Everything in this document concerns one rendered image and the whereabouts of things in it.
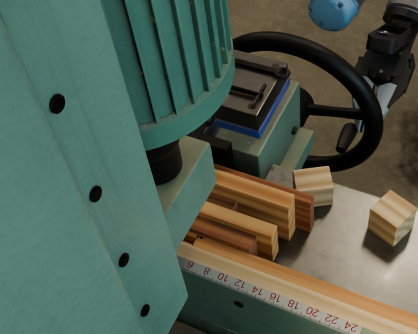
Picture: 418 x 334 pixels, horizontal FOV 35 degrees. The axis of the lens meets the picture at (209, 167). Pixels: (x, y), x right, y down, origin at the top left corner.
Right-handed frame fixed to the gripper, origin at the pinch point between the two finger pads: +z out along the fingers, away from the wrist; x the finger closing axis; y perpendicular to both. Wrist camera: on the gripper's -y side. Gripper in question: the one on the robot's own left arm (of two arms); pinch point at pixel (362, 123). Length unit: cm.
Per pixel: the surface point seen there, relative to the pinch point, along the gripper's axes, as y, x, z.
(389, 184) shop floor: 87, 6, -3
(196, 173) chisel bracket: -46, 4, 19
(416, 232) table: -25.9, -16.0, 15.9
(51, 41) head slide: -80, -1, 17
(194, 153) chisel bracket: -46.2, 4.8, 17.4
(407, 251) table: -27.3, -15.9, 18.4
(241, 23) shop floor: 108, 78, -45
